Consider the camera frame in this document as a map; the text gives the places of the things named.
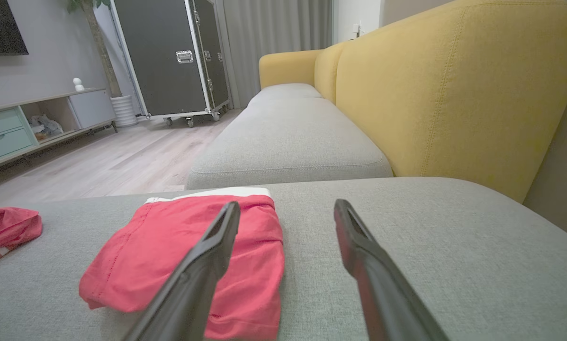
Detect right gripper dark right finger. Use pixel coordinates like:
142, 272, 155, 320
333, 199, 450, 341

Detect small grey sofa seat cushion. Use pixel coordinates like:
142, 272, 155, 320
248, 83, 323, 108

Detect white ribbed plant pot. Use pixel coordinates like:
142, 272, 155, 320
110, 95, 138, 127

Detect narrow yellow sofa backrest cushion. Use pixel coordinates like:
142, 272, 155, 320
314, 42, 355, 105

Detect black flight case on casters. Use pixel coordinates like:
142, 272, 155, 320
110, 0, 230, 127

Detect crumpled plastic bag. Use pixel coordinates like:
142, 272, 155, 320
29, 114, 64, 142

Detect yellow sofa armrest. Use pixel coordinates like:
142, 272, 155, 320
259, 50, 323, 90

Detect large grey sofa seat cushion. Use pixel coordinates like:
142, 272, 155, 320
0, 178, 567, 341

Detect low cabinet with mint drawers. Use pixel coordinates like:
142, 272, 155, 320
0, 88, 118, 173

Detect grey sofa back cushion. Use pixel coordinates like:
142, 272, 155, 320
186, 97, 394, 191

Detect red basketball jersey white sleeves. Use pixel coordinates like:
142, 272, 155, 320
0, 207, 43, 265

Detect indoor plant trunk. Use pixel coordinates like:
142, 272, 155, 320
67, 0, 123, 98

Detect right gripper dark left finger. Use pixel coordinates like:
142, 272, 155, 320
122, 201, 241, 341

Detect red shorts white waistband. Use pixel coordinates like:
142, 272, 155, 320
79, 187, 285, 341

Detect grey curtain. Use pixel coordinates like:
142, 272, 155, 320
215, 0, 333, 109

